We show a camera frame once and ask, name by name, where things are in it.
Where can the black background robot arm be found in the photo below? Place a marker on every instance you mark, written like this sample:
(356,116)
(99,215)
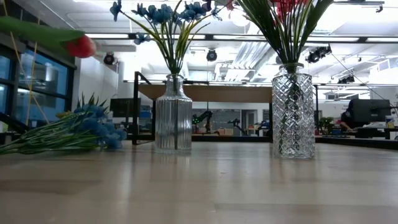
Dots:
(237,126)
(202,117)

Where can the ribbed clear glass vase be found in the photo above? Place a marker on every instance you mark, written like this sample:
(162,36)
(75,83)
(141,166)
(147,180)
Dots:
(174,124)

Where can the wooden shelf with black legs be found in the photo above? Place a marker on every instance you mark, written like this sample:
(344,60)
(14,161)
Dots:
(217,93)

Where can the person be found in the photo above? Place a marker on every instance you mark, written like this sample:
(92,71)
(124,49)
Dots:
(345,119)

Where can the black ceiling spotlight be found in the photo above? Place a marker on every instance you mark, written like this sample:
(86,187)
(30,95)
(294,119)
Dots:
(346,79)
(109,58)
(211,55)
(317,54)

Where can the black framed window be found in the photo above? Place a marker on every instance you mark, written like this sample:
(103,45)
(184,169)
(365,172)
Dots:
(46,77)

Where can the diamond-cut clear glass vase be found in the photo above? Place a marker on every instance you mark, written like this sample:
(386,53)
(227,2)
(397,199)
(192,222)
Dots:
(293,124)

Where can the green succulent plant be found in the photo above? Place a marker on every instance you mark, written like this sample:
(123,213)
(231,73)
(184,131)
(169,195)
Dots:
(92,101)

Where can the purple artificial flower bunch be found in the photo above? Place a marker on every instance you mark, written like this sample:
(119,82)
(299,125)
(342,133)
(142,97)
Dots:
(264,28)

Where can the orange artificial tulip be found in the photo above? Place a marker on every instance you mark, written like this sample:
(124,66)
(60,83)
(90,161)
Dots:
(81,46)

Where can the blue artificial flower bunch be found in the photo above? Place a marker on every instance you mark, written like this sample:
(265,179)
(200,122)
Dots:
(93,127)
(174,53)

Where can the long ceiling strip light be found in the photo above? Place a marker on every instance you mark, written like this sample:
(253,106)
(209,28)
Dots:
(242,36)

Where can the black computer monitor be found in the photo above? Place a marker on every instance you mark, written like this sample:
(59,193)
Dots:
(370,110)
(124,107)

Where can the brown cardboard box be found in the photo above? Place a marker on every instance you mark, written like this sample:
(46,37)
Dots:
(225,132)

